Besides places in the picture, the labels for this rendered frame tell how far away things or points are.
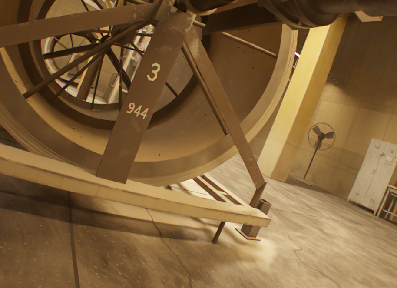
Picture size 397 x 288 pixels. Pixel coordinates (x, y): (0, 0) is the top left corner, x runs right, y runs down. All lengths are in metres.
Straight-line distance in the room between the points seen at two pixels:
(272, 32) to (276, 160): 3.71
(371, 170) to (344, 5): 7.65
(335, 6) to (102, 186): 0.86
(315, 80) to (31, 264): 5.34
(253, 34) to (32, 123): 1.48
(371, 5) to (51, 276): 0.89
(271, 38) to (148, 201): 1.27
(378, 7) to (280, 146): 4.92
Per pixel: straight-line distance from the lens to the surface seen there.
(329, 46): 5.86
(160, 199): 1.07
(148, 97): 0.99
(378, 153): 8.07
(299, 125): 5.41
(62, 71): 1.17
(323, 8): 0.47
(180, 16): 1.08
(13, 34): 1.04
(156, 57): 1.00
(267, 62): 1.77
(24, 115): 1.19
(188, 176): 1.41
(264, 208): 1.60
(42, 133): 1.20
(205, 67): 1.15
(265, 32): 1.85
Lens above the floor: 0.53
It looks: 1 degrees down
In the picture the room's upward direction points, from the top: 23 degrees clockwise
